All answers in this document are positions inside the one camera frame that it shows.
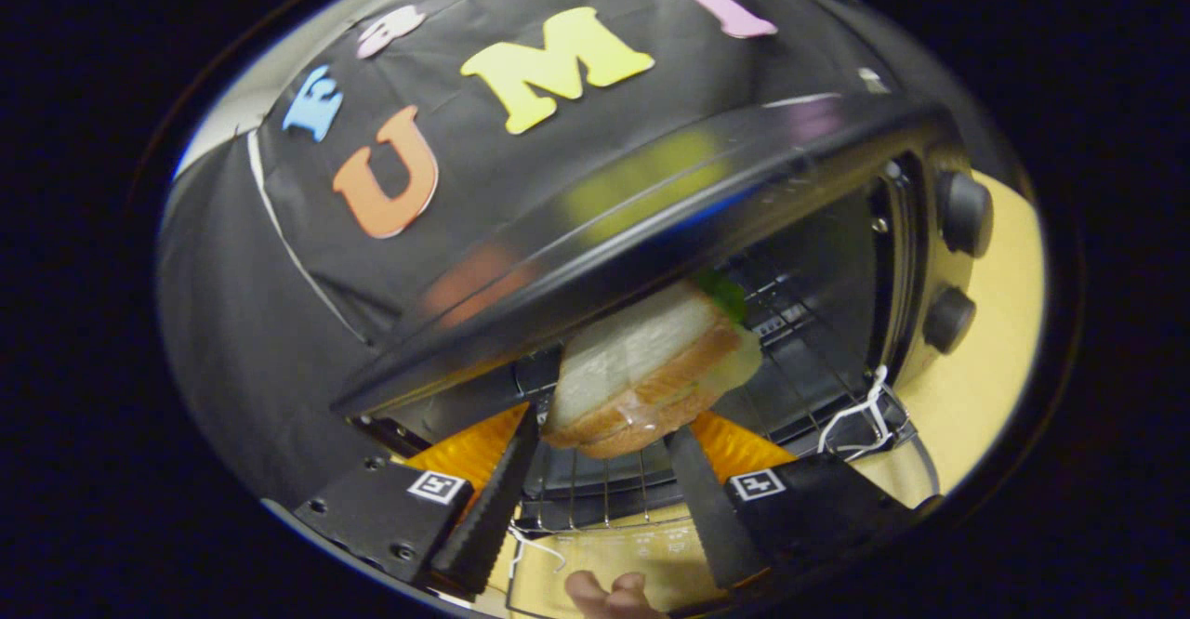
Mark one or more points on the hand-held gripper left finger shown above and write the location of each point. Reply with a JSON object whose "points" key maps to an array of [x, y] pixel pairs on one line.
{"points": [[488, 507]]}

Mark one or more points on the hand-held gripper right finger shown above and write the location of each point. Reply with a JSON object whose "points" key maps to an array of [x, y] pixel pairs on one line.
{"points": [[711, 507]]}

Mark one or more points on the lettuce sandwich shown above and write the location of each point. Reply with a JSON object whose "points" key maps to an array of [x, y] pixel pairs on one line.
{"points": [[641, 359]]}

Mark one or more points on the black toaster oven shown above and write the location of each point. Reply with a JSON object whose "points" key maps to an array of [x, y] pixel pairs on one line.
{"points": [[651, 219]]}

